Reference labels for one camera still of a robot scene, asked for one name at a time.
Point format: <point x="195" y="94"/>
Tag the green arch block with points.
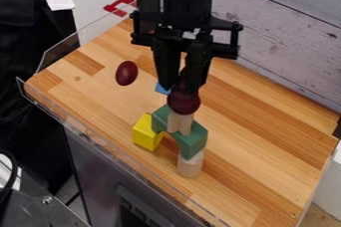
<point x="192" y="142"/>

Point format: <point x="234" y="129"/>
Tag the yellow block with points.
<point x="144" y="133"/>

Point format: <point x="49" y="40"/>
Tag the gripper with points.
<point x="224" y="50"/>

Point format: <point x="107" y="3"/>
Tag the blue block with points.
<point x="160" y="89"/>

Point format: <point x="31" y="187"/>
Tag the dark red egg block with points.
<point x="126" y="73"/>

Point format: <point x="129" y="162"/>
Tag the light wooden cylinder block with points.
<point x="191" y="168"/>

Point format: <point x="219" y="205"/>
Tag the light wooden plus block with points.
<point x="180" y="123"/>

